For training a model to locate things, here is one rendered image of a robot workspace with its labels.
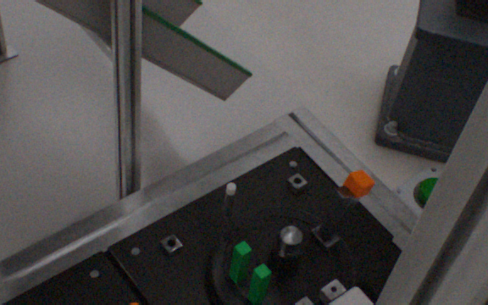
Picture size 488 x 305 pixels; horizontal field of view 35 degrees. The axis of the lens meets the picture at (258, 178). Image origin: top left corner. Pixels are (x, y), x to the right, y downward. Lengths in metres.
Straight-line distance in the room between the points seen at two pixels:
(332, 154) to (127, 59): 0.28
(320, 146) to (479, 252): 0.65
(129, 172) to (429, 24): 0.37
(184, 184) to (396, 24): 0.52
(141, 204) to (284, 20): 0.47
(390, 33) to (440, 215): 0.96
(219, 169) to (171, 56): 0.14
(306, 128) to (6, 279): 0.37
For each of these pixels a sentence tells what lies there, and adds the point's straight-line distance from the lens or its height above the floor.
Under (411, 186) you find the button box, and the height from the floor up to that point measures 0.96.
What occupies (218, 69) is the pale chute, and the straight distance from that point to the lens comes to 0.81.
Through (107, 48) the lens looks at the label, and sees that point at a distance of 0.73.
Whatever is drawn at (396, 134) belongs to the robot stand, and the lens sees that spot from 1.02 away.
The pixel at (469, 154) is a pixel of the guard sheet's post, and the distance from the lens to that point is 0.22.
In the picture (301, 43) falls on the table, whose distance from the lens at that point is 1.14.
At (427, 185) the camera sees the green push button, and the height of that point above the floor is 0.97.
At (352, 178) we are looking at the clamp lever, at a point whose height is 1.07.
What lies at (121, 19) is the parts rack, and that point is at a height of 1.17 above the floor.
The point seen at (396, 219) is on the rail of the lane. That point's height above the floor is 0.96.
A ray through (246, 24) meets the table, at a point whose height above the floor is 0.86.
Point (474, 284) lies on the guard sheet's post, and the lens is 0.25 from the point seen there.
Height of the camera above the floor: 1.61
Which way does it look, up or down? 51 degrees down
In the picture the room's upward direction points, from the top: 11 degrees clockwise
